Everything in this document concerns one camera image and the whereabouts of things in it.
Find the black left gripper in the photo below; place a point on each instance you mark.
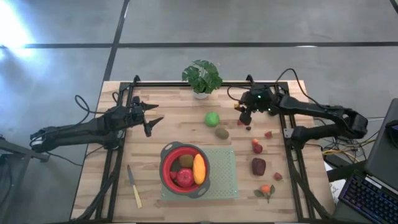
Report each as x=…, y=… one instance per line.
x=136, y=113

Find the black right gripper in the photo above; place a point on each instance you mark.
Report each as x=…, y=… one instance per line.
x=259, y=101

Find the brown kiwi fruit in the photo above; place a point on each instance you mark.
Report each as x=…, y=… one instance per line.
x=222, y=133
x=186, y=160

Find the small orange fruit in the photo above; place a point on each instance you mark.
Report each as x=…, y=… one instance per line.
x=255, y=141

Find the small orange-red fruit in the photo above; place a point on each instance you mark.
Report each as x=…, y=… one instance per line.
x=268, y=135

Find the red grey collapsible colander bowl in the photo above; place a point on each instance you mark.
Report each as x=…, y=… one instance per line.
x=166, y=165

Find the big red apple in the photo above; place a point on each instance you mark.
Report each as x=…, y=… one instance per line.
x=185, y=178

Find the yellow-orange mango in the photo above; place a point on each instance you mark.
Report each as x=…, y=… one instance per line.
x=199, y=169

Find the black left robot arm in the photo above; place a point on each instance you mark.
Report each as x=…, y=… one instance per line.
x=77, y=132

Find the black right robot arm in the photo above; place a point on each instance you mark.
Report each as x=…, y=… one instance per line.
x=311, y=107

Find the small dark red fruit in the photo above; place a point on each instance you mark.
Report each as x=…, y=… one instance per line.
x=257, y=148

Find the green plant in white pot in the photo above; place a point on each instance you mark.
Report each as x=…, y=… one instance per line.
x=202, y=77

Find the dark red bell pepper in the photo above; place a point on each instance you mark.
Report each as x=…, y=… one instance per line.
x=258, y=166

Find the orange tangerine with leaves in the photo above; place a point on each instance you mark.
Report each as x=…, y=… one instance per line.
x=265, y=189

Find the black bar beside table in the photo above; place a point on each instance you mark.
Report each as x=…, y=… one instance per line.
x=345, y=172

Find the white paper sheet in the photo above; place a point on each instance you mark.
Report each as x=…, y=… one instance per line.
x=334, y=190

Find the black floor stand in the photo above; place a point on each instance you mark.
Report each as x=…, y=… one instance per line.
x=21, y=151

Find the laptop with backlit keyboard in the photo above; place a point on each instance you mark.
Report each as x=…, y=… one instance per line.
x=367, y=196

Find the black aluminium table frame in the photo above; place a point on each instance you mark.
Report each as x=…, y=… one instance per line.
x=236, y=84

